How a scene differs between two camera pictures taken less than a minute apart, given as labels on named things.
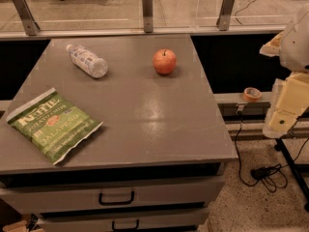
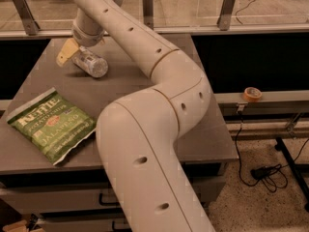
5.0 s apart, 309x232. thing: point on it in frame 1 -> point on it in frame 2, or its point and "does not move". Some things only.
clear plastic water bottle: [92, 63] does not move
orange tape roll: [251, 94] does not move
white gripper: [297, 45] -> [86, 37]
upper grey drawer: [97, 195] does not move
